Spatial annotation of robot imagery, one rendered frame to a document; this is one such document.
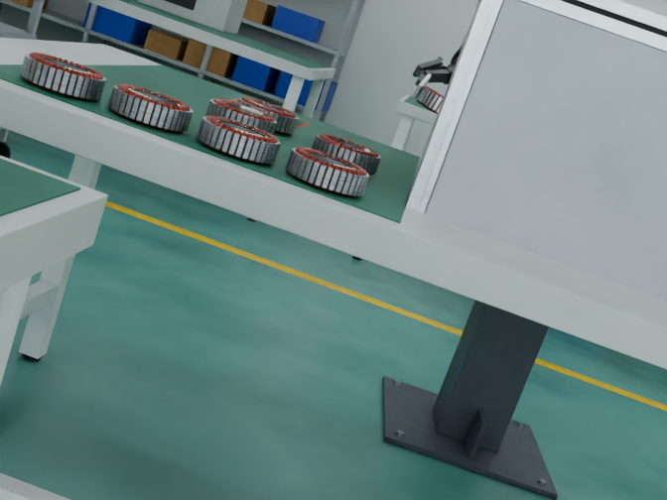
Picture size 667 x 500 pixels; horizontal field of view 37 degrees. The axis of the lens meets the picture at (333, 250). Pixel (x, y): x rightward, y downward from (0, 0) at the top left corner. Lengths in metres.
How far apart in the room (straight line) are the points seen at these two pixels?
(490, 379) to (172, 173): 1.64
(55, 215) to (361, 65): 7.84
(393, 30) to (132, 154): 7.36
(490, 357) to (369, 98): 6.02
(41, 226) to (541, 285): 0.67
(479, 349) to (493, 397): 0.14
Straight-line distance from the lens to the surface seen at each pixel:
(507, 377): 2.75
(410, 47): 8.57
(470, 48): 1.42
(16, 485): 1.53
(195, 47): 8.29
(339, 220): 1.23
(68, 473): 2.01
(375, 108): 8.59
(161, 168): 1.27
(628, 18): 1.45
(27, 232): 0.76
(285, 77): 8.12
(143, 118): 1.35
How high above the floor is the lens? 0.95
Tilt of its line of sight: 12 degrees down
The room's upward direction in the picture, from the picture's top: 19 degrees clockwise
